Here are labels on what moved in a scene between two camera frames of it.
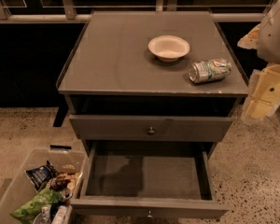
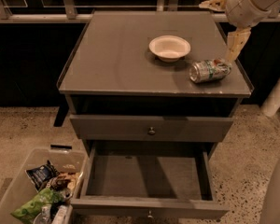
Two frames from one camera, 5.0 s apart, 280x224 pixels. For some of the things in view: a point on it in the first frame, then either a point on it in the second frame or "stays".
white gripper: (274, 37) to (242, 9)
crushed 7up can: (209, 70) stays
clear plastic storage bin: (19, 187) stays
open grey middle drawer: (148, 178) stays
